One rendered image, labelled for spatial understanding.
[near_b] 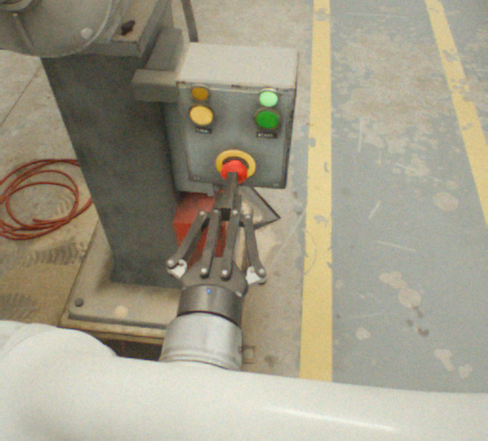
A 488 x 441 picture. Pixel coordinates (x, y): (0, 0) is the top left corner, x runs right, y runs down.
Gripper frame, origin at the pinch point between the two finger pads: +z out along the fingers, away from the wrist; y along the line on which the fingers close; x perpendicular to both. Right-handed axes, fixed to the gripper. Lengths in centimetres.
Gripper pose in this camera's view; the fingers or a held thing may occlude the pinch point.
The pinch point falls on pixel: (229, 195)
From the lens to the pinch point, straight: 68.6
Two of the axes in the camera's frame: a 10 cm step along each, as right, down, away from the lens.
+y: 9.9, 0.8, -0.7
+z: 1.1, -7.6, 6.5
